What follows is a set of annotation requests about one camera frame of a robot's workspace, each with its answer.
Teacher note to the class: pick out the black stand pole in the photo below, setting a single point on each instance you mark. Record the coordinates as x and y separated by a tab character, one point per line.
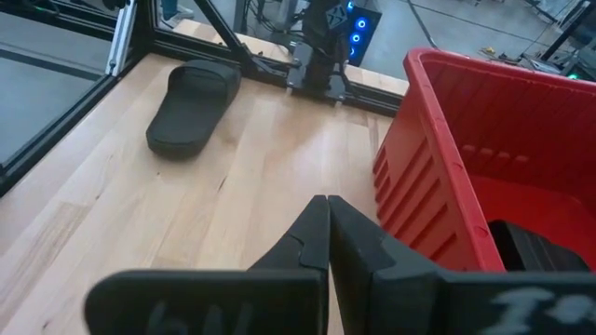
568	32

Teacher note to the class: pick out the black slide sandal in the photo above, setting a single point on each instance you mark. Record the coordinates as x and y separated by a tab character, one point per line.
186	121
535	251

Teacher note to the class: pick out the person's foot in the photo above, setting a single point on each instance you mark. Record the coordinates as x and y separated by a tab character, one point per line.
174	14

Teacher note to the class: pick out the red plastic bin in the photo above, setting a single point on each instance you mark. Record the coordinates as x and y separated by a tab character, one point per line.
419	186

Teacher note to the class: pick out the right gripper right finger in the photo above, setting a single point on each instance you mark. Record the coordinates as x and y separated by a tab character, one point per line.
419	302

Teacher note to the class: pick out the black diagonal frame strut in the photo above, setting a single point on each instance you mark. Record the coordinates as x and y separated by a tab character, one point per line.
223	32

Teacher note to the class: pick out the computer tower blue lights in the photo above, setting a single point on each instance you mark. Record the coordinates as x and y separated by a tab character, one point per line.
361	28

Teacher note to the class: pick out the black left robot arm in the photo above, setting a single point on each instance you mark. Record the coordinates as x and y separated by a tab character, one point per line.
321	51

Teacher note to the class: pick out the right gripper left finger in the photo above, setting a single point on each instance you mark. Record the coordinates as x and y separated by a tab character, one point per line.
233	302

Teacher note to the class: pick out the black frame crossbar silver brackets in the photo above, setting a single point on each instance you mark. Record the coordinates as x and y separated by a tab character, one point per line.
46	135

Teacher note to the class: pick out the black frame side rail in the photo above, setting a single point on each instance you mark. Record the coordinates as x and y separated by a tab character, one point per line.
372	100

